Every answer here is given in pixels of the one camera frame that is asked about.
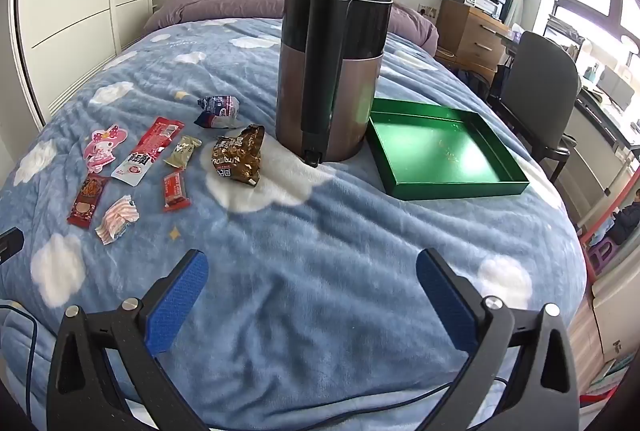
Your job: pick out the blue cloud print blanket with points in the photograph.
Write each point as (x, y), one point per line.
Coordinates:
(300, 261)

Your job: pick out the green tray box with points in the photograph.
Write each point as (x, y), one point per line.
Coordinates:
(435, 151)

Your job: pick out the silver computer monitor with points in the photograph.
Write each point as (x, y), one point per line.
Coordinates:
(617, 83)

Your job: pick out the small red candy bar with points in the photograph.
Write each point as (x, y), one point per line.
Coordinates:
(175, 191)

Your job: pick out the white sheer curtain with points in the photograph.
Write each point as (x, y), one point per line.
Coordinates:
(530, 6)

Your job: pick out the black backpack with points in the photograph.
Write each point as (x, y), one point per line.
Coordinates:
(472, 83)

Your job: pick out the pink cartoon character snack packet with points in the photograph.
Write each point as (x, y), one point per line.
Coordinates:
(102, 151)

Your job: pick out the grey chair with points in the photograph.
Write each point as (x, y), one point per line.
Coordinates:
(535, 76)

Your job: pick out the blue white snack packet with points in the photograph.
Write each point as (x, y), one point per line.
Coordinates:
(217, 111)

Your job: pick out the small green snack packet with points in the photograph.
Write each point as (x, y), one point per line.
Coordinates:
(181, 153)

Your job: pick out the white desk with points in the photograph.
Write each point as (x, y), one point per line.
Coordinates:
(600, 116)

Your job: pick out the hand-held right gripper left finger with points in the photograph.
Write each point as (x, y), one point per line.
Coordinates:
(175, 301)

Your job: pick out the wall socket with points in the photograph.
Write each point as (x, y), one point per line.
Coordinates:
(428, 10)

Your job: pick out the wooden drawer cabinet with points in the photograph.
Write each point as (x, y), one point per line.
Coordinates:
(470, 36)

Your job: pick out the pink striped candy wrapper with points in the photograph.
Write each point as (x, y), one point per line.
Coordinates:
(116, 220)

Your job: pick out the long red white snack packet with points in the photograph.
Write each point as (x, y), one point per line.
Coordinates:
(147, 151)

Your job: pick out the dark red snack packet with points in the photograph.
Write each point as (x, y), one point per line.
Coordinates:
(87, 203)

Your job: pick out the pink framed standing mirror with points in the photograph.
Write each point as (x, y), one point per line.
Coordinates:
(631, 261)

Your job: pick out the brown snack bag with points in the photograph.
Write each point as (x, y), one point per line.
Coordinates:
(237, 156)

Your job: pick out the black and brown electric kettle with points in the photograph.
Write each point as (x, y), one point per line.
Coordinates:
(320, 86)

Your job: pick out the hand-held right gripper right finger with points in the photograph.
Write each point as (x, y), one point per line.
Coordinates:
(445, 301)

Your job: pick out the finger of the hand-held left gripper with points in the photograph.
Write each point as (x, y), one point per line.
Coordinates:
(10, 244)

